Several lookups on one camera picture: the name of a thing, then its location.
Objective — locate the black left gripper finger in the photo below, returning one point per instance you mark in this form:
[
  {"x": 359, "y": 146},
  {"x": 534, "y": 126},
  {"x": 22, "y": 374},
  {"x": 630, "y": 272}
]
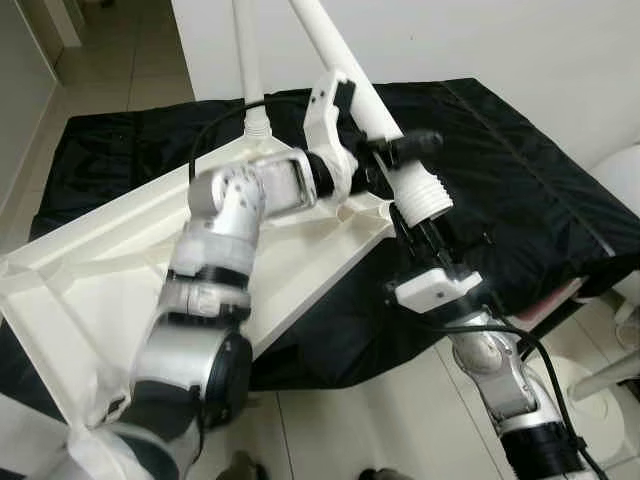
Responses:
[{"x": 415, "y": 147}]

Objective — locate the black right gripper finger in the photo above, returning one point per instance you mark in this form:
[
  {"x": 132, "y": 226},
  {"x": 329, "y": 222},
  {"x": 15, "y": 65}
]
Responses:
[{"x": 405, "y": 232}]

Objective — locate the white plastic table leg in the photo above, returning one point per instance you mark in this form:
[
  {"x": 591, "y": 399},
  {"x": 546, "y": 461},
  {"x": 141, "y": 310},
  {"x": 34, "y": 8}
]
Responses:
[
  {"x": 248, "y": 60},
  {"x": 340, "y": 50}
]

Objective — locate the white plastic table top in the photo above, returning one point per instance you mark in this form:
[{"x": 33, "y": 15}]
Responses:
[{"x": 100, "y": 290}]

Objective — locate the black table cloth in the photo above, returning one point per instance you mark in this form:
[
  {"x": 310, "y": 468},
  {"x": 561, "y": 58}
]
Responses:
[{"x": 520, "y": 180}]

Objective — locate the dark robot right foot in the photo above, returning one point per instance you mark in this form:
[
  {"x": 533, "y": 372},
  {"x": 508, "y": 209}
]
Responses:
[{"x": 380, "y": 475}]

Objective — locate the dark robot foot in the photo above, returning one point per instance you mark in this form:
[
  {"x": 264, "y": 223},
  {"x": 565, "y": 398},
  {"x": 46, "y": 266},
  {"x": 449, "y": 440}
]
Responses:
[
  {"x": 380, "y": 475},
  {"x": 245, "y": 467}
]

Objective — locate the dark robot left foot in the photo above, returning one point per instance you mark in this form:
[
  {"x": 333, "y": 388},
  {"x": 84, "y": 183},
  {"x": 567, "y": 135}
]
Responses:
[{"x": 245, "y": 467}]

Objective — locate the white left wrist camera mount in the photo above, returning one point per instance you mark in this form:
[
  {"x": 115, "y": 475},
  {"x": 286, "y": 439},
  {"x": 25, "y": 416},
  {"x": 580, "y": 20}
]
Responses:
[{"x": 320, "y": 110}]

